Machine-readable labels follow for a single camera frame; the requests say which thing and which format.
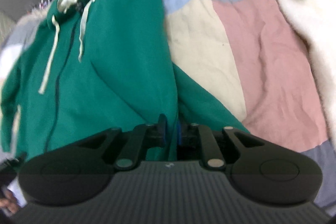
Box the green hooded sweatshirt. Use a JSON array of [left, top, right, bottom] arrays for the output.
[[1, 0, 243, 160]]

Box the pastel patchwork bed cover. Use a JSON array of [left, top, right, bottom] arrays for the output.
[[0, 0, 336, 209]]

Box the white fluffy blanket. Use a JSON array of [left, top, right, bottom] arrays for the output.
[[277, 0, 335, 139]]

